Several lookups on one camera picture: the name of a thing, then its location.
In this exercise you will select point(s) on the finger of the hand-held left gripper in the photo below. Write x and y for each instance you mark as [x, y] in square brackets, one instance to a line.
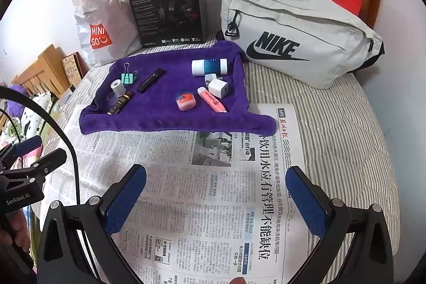
[30, 141]
[50, 161]

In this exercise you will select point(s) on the person's left hand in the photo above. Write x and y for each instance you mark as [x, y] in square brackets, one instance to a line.
[23, 230]

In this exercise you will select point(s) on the white plastic shopping bag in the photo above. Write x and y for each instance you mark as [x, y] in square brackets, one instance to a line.
[100, 14]

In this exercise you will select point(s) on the black and gold tube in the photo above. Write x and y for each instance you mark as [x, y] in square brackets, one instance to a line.
[120, 102]

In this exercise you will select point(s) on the purple towel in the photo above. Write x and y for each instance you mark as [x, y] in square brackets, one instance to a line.
[166, 114]

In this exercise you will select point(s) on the black tube white script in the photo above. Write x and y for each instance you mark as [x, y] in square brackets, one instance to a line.
[151, 80]

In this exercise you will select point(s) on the purple plush cloth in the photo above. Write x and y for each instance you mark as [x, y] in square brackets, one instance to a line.
[15, 109]

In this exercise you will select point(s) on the clear plastic cap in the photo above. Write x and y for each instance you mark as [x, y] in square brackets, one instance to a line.
[111, 98]

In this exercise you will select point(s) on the floral printed cloth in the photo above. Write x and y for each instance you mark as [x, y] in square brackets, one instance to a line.
[36, 114]

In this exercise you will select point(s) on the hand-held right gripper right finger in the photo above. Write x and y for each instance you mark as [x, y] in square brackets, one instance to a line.
[308, 200]

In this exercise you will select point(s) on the small white round cap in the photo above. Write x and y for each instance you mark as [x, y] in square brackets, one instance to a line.
[210, 77]

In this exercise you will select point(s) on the grey waist bag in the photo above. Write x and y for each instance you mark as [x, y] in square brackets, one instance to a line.
[316, 37]

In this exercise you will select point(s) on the patterned book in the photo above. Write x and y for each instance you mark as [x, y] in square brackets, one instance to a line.
[75, 69]

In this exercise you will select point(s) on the green binder clip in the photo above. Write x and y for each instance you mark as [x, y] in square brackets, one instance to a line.
[128, 77]

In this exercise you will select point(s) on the white and blue bottle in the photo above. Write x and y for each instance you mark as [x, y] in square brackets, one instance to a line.
[209, 66]

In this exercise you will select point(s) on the newspaper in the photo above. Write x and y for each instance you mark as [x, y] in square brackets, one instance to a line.
[199, 191]

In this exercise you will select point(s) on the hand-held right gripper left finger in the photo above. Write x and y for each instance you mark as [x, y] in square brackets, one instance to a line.
[124, 200]

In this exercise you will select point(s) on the pink tin blue lid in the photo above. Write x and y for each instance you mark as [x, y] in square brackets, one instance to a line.
[185, 101]

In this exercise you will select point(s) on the black headphone box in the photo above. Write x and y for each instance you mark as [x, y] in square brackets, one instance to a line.
[159, 14]

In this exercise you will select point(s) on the white charger plug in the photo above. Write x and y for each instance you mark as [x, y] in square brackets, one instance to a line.
[218, 88]

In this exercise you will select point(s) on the pink highlighter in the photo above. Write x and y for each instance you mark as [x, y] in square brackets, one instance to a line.
[213, 101]

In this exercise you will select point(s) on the white tape roll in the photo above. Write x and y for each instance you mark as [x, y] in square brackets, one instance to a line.
[118, 87]

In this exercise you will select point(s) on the wooden headboard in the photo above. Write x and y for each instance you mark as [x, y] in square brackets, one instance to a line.
[43, 71]

